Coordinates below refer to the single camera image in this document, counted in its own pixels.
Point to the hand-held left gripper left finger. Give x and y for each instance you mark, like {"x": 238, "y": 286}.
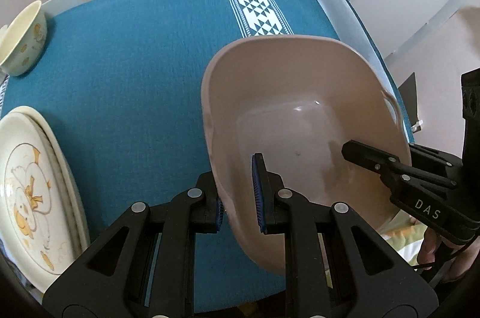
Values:
{"x": 219, "y": 215}

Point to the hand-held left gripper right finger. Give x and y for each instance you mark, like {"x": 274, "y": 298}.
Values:
{"x": 258, "y": 190}

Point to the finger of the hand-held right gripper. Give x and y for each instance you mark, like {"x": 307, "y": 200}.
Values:
{"x": 438, "y": 158}
{"x": 367, "y": 156}

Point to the beige square plastic bowl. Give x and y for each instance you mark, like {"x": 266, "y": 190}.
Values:
{"x": 300, "y": 96}

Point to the yellow plate with lion print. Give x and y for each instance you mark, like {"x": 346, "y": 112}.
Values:
{"x": 50, "y": 138}

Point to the cream plate with duck print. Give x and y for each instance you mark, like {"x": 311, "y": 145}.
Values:
{"x": 22, "y": 190}

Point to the person's right hand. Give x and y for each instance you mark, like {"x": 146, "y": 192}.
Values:
{"x": 427, "y": 246}

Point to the teal tablecloth with patterned band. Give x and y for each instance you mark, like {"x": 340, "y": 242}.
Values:
{"x": 131, "y": 78}

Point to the cream bowl with yellow print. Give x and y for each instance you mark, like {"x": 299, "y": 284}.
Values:
{"x": 26, "y": 40}

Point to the pale blue plastic panel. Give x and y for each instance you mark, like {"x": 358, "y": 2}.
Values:
{"x": 62, "y": 1}

